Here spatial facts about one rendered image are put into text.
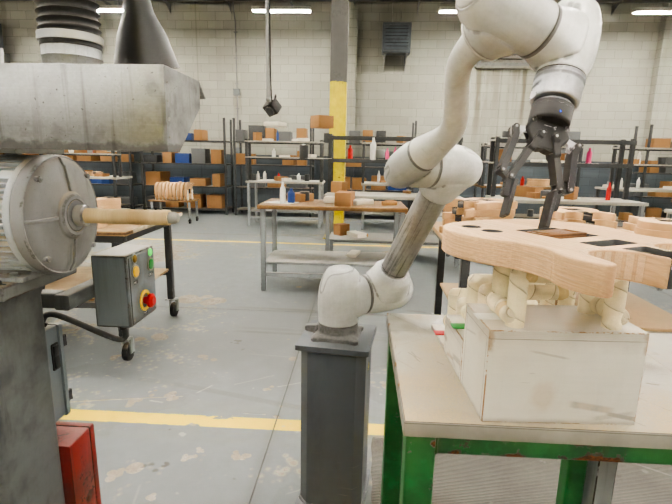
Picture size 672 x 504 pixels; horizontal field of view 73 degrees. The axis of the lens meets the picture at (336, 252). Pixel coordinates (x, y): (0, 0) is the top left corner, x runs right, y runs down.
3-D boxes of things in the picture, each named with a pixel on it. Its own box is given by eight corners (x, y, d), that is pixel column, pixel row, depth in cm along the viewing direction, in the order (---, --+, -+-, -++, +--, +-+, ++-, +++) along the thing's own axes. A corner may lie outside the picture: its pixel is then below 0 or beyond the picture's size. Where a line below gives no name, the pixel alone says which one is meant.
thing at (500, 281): (493, 312, 86) (497, 263, 84) (487, 307, 89) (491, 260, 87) (509, 312, 86) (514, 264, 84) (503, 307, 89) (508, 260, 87)
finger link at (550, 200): (546, 193, 86) (550, 194, 86) (537, 228, 85) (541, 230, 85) (554, 189, 83) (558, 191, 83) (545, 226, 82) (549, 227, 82)
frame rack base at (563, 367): (482, 423, 80) (490, 331, 77) (458, 382, 95) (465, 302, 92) (636, 425, 81) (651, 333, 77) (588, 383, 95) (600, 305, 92)
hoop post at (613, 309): (607, 330, 78) (615, 277, 76) (596, 323, 81) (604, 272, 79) (625, 330, 78) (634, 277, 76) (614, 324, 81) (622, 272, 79)
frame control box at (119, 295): (34, 353, 120) (22, 257, 115) (82, 324, 141) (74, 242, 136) (125, 357, 119) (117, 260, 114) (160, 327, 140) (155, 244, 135)
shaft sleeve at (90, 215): (86, 204, 97) (92, 215, 100) (80, 216, 96) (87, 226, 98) (169, 207, 97) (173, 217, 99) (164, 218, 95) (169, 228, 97)
